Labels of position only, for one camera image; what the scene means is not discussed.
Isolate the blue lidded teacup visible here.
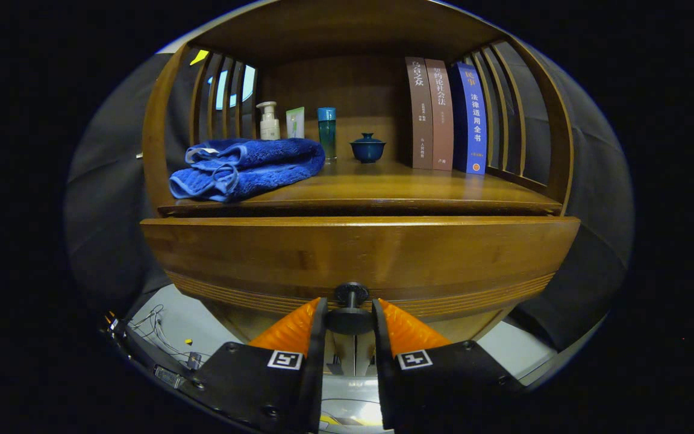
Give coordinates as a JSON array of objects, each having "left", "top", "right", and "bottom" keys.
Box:
[{"left": 349, "top": 133, "right": 387, "bottom": 164}]

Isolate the blue book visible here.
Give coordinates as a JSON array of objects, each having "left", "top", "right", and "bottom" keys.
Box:
[{"left": 451, "top": 61, "right": 488, "bottom": 175}]

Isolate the dark brown book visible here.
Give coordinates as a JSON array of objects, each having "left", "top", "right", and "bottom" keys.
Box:
[{"left": 405, "top": 57, "right": 434, "bottom": 170}]

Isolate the teal bottle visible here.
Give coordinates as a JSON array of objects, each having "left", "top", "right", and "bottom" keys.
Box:
[{"left": 317, "top": 107, "right": 337, "bottom": 162}]

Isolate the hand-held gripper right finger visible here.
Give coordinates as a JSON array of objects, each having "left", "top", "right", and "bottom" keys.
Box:
[{"left": 371, "top": 298, "right": 528, "bottom": 432}]

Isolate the folded blue towel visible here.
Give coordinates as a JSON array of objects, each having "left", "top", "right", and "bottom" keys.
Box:
[{"left": 169, "top": 138, "right": 326, "bottom": 203}]

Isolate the wooden cabinet with shelf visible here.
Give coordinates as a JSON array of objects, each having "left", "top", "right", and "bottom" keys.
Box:
[{"left": 141, "top": 0, "right": 581, "bottom": 377}]

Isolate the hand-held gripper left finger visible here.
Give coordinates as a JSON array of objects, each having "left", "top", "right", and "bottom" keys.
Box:
[{"left": 187, "top": 297, "right": 330, "bottom": 434}]

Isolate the reddish brown book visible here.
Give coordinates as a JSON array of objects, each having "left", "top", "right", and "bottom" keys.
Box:
[{"left": 424, "top": 58, "right": 455, "bottom": 172}]

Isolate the white green tube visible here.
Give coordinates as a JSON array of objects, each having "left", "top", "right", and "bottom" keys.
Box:
[{"left": 286, "top": 107, "right": 305, "bottom": 140}]

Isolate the white pump bottle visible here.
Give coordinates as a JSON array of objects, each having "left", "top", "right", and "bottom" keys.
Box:
[{"left": 256, "top": 101, "right": 281, "bottom": 140}]

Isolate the white cable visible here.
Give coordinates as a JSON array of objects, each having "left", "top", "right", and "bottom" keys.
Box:
[{"left": 129, "top": 304, "right": 203, "bottom": 368}]

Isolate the wooden countertop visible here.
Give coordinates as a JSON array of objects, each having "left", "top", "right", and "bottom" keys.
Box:
[{"left": 157, "top": 158, "right": 563, "bottom": 216}]

